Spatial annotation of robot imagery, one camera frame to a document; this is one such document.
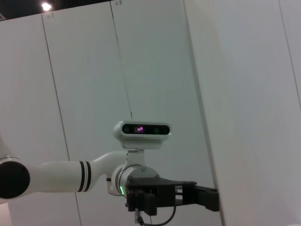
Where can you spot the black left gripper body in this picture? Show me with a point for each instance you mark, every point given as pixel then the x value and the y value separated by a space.
pixel 160 193

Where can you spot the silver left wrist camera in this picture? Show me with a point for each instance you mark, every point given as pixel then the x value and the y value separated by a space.
pixel 143 134

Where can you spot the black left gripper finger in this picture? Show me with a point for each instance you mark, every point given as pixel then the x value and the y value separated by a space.
pixel 207 193
pixel 210 205

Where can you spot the round ceiling light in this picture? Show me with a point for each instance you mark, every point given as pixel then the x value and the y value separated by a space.
pixel 46 6

